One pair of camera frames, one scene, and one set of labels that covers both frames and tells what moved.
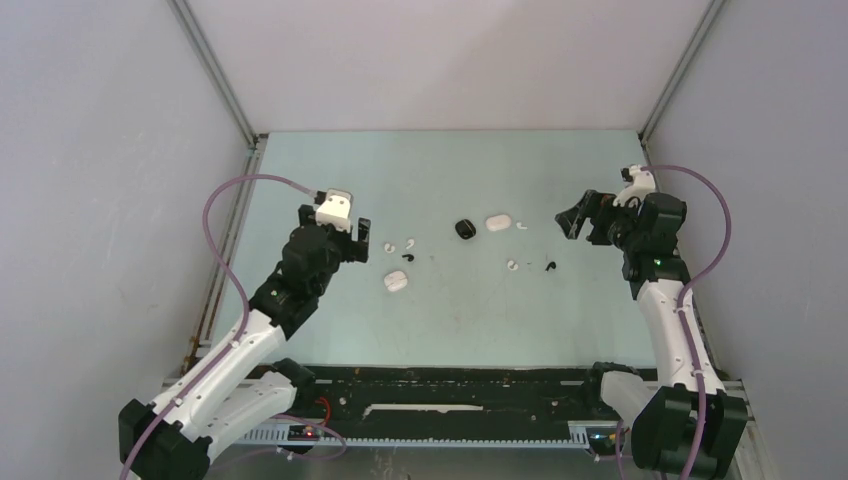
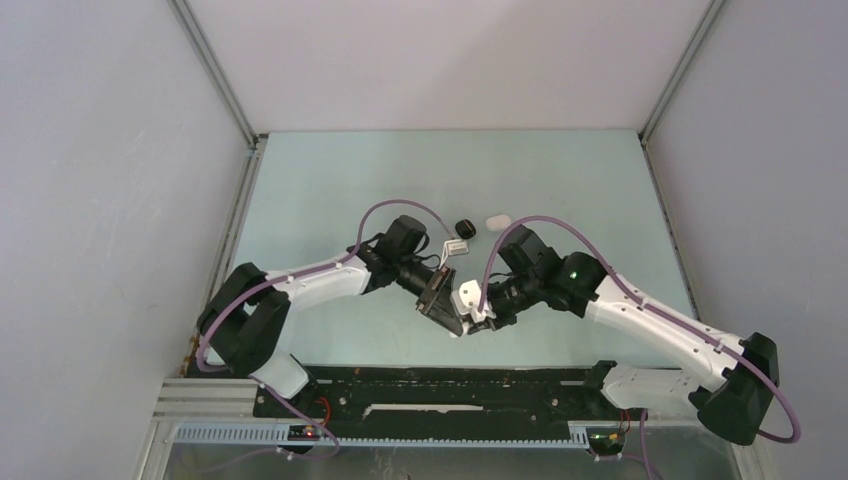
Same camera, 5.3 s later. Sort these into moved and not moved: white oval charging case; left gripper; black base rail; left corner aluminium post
Moved: left gripper
Not moved: white oval charging case; left corner aluminium post; black base rail
